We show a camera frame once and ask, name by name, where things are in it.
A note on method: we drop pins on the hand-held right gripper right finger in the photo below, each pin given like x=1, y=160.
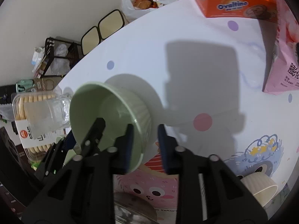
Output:
x=163, y=149

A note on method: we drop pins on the clear plastic biscuit box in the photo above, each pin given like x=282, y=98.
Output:
x=22, y=133

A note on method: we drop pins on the large green ribbed bowl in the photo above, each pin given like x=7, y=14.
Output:
x=93, y=102

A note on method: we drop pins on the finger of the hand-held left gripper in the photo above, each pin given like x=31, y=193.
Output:
x=58, y=149
x=95, y=130

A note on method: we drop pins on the cartoon printed tablecloth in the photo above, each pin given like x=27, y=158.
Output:
x=186, y=74

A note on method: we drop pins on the cream ribbed bowl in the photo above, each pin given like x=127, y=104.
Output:
x=259, y=186

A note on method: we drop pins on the pink snack bag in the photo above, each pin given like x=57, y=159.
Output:
x=282, y=63

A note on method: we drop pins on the clear glass cup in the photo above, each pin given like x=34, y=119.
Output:
x=44, y=114

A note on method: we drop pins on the orange cookie box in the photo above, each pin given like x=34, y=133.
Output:
x=233, y=4

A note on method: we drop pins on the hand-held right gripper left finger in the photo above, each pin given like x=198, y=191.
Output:
x=128, y=144

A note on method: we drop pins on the clear plastic bag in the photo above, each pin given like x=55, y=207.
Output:
x=59, y=58

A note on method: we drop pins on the black metal rack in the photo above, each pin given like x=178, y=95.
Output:
x=49, y=44

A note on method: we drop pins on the large stainless steel bowl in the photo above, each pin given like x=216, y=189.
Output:
x=135, y=210

